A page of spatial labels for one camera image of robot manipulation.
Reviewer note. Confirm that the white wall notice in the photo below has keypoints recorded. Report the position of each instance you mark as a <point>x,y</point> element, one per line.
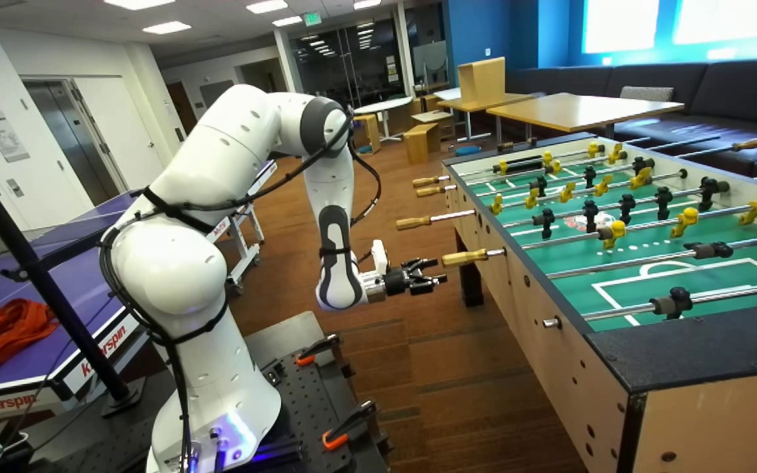
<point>1,136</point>

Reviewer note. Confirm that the grey elevator door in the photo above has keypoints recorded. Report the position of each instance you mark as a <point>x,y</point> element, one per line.
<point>54,141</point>

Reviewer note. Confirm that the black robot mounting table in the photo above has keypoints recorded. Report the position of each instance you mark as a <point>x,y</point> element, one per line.
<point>308,412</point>

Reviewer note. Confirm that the three black players rod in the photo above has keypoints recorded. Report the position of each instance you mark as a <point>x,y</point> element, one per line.
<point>641,165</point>

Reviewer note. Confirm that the light wooden table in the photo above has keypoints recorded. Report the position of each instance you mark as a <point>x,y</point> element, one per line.
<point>450,105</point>
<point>578,109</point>

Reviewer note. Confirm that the green exit sign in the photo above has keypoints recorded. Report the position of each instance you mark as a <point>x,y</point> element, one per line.
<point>312,18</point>

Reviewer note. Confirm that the blue ping pong table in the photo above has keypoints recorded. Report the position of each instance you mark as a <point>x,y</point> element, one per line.
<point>11,281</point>

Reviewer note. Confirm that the ceiling light panel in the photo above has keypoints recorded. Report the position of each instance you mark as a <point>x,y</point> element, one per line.
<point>166,27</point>
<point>287,22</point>
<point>266,7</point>
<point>137,3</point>
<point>365,3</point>

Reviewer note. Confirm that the five yellow players rod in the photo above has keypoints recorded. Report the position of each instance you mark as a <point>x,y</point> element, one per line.
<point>414,223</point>

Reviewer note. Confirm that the orange cloth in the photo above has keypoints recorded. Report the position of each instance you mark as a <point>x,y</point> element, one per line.
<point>1,337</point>

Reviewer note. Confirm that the two yellow players rod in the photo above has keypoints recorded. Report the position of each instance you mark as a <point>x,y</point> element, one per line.
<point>434,190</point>

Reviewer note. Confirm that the white door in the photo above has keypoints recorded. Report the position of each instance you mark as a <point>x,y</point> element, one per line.
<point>129,132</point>

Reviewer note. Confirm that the grey chair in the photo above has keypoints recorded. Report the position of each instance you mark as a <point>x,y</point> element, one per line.
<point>645,93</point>

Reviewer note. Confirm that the white round table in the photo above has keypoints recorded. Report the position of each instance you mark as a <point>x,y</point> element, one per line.
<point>382,105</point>

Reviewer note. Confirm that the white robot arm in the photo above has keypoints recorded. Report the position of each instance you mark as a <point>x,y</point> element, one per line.
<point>176,271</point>

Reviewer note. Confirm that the glass office partition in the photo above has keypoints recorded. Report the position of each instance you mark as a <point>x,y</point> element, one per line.
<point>343,63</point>

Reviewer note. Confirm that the bright window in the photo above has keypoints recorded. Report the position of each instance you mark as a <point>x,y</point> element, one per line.
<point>619,24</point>
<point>736,20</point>

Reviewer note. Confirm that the foosball table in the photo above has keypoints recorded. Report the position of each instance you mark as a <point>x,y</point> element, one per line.
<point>570,369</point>

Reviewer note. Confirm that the black tripod pole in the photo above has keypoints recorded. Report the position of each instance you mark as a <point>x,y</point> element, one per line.
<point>38,271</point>

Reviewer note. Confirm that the black orange clamp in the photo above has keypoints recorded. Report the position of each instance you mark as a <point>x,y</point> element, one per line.
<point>335,441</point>
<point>308,358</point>

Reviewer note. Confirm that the yellow goalkeeper rod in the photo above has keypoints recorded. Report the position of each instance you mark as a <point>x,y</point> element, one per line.
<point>428,182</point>

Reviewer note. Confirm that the wooden cube stool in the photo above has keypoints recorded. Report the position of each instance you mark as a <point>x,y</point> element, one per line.
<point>365,132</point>
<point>421,147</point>

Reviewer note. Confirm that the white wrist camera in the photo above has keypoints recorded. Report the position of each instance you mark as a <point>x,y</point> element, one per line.
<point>380,257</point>

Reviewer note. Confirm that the dark blue sofa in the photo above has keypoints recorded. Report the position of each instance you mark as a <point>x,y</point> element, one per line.
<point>747,93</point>

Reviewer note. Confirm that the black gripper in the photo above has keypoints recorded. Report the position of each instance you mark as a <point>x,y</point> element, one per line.
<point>398,283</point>

